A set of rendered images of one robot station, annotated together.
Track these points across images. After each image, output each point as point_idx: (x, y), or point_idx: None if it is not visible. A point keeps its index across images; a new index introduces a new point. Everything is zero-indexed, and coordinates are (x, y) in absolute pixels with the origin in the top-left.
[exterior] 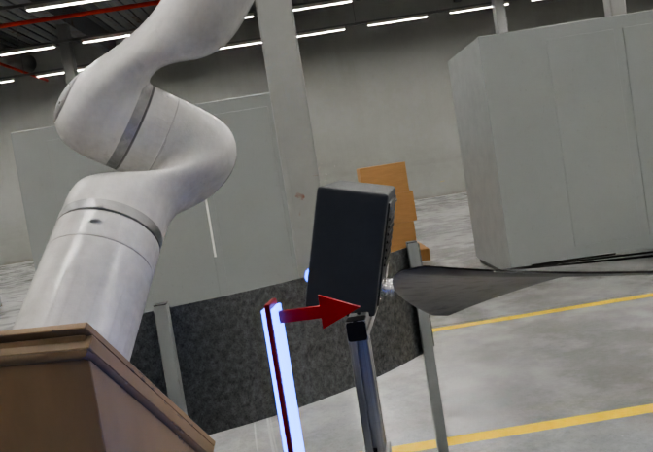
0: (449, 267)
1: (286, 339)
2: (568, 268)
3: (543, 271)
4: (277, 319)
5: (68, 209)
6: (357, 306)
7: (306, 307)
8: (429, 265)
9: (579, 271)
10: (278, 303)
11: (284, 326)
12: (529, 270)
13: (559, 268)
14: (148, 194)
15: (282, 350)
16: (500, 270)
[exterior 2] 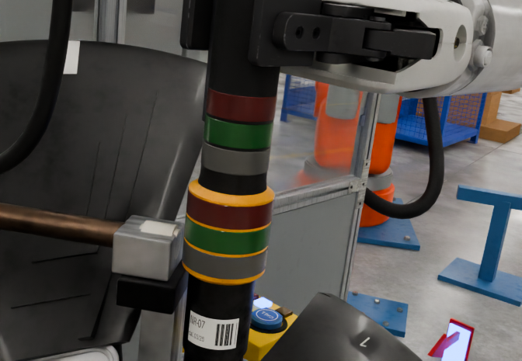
0: (311, 300)
1: (461, 355)
2: (286, 355)
3: (283, 334)
4: (450, 331)
5: None
6: (428, 353)
7: (448, 338)
8: (316, 293)
9: (271, 348)
10: (467, 331)
11: (464, 347)
12: (291, 332)
13: (291, 353)
14: None
15: (446, 352)
16: (296, 319)
